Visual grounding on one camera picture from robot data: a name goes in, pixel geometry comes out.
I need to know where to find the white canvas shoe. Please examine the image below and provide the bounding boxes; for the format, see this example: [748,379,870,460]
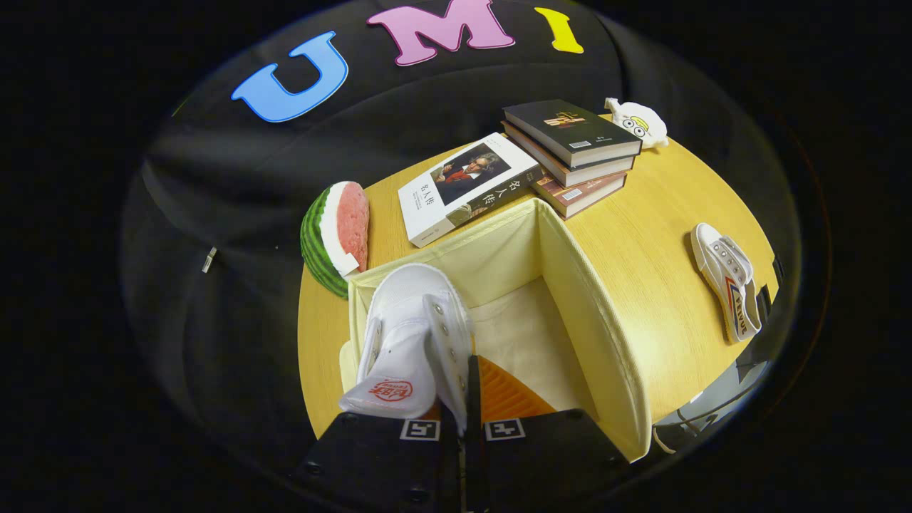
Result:
[338,264,475,435]
[691,223,763,345]

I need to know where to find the beige fabric storage box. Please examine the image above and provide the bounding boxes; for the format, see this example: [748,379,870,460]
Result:
[338,198,653,462]

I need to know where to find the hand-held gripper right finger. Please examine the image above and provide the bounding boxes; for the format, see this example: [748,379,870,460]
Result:
[467,354,631,513]

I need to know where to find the white cable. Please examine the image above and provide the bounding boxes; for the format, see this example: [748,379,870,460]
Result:
[652,410,713,455]

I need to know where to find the watermelon slice toy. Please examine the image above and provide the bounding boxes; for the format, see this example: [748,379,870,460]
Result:
[300,181,370,299]

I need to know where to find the brown cover book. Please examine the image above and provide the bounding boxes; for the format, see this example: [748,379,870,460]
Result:
[531,170,628,219]

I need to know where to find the cream-edged book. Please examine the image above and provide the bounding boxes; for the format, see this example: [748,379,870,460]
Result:
[502,123,635,187]

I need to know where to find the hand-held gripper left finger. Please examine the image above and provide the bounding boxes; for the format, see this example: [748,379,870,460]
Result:
[289,410,462,513]

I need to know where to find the white portrait cover book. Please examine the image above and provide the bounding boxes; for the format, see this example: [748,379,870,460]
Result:
[398,133,546,249]

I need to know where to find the black cover book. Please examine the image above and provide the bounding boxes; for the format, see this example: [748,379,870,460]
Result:
[502,100,642,168]

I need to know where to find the white plush toy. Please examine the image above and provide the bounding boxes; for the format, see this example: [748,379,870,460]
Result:
[604,98,669,150]

